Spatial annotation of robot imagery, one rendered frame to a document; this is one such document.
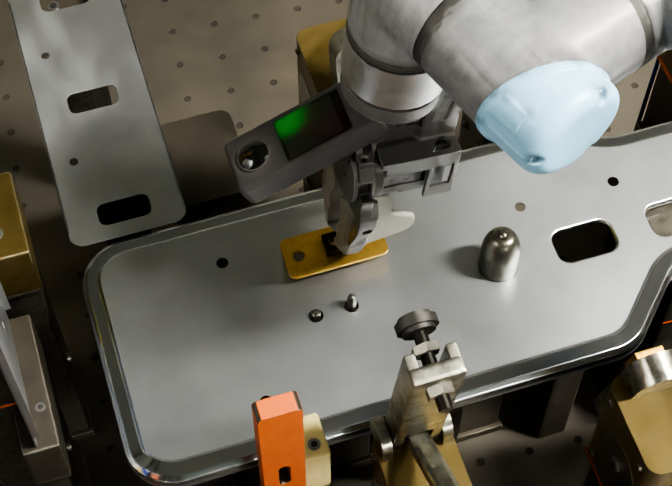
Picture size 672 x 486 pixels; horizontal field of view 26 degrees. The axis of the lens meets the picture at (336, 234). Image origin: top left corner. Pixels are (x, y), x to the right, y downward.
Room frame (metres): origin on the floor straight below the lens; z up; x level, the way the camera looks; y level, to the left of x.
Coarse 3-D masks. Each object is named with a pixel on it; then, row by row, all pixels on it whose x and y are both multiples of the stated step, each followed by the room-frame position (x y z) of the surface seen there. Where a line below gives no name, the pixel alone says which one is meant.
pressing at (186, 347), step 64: (320, 192) 0.67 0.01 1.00; (448, 192) 0.67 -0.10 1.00; (512, 192) 0.67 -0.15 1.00; (576, 192) 0.67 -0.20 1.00; (640, 192) 0.67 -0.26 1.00; (128, 256) 0.60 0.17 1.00; (192, 256) 0.60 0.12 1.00; (256, 256) 0.60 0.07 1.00; (384, 256) 0.60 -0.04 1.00; (448, 256) 0.60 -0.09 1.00; (640, 256) 0.60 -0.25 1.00; (128, 320) 0.54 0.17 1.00; (192, 320) 0.54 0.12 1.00; (256, 320) 0.54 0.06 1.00; (384, 320) 0.54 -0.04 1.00; (448, 320) 0.54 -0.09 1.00; (512, 320) 0.54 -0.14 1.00; (576, 320) 0.54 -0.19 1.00; (640, 320) 0.54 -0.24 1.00; (128, 384) 0.49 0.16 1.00; (192, 384) 0.49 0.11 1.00; (256, 384) 0.49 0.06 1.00; (320, 384) 0.49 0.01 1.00; (384, 384) 0.49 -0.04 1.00; (512, 384) 0.49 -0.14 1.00; (128, 448) 0.43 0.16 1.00; (192, 448) 0.43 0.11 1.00
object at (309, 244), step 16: (288, 240) 0.61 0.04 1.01; (304, 240) 0.61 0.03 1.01; (320, 240) 0.61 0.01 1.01; (384, 240) 0.61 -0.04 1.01; (288, 256) 0.60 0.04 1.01; (320, 256) 0.60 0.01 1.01; (336, 256) 0.59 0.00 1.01; (352, 256) 0.59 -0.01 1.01; (368, 256) 0.59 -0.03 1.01; (288, 272) 0.58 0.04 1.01; (304, 272) 0.58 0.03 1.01; (320, 272) 0.58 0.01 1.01
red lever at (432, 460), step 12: (408, 444) 0.41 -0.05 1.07; (420, 444) 0.40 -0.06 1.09; (432, 444) 0.40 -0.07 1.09; (420, 456) 0.39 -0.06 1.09; (432, 456) 0.39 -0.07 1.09; (420, 468) 0.38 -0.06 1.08; (432, 468) 0.38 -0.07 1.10; (444, 468) 0.37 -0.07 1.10; (432, 480) 0.37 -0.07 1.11; (444, 480) 0.36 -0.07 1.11; (456, 480) 0.36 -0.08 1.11
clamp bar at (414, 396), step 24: (432, 312) 0.44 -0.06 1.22; (408, 336) 0.42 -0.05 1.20; (408, 360) 0.40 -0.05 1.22; (432, 360) 0.41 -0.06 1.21; (456, 360) 0.40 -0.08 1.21; (408, 384) 0.39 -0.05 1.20; (432, 384) 0.39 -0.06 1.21; (456, 384) 0.40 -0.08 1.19; (408, 408) 0.39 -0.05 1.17; (432, 408) 0.40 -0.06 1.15; (408, 432) 0.40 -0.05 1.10; (432, 432) 0.41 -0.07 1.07
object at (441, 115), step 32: (352, 96) 0.60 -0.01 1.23; (448, 96) 0.61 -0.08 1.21; (416, 128) 0.61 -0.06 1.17; (448, 128) 0.61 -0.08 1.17; (352, 160) 0.59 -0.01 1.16; (384, 160) 0.58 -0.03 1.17; (416, 160) 0.59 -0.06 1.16; (448, 160) 0.59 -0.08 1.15; (352, 192) 0.57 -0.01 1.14; (384, 192) 0.59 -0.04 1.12
